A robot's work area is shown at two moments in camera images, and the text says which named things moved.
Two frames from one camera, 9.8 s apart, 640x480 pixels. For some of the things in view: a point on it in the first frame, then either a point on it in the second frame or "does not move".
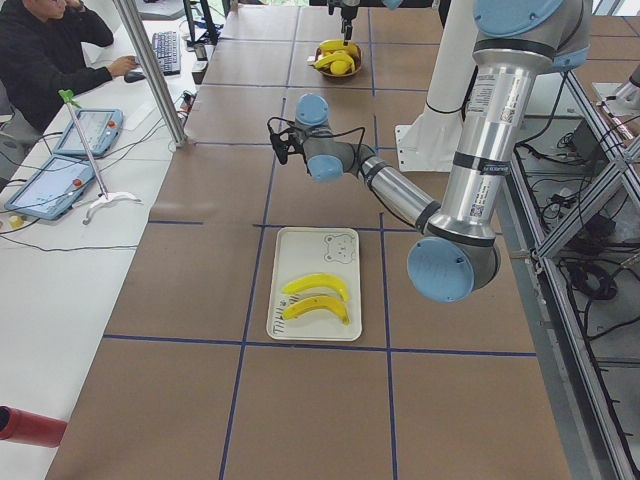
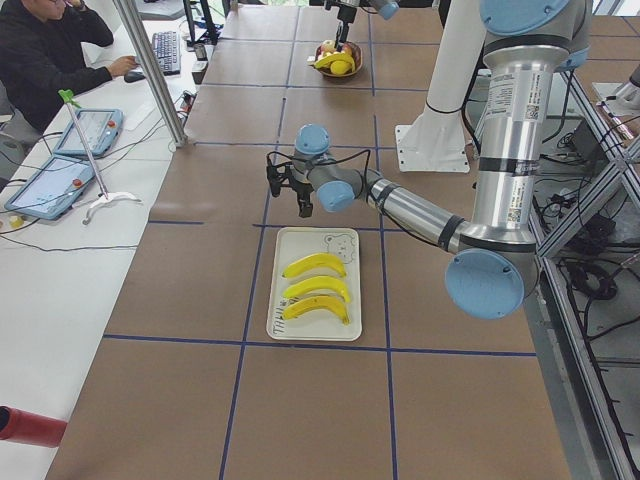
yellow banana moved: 317,302 does not move
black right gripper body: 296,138 -> 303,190
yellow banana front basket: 337,45 -> 316,260
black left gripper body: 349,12 does not move
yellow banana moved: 317,280 does not move
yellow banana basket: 332,57 does not move
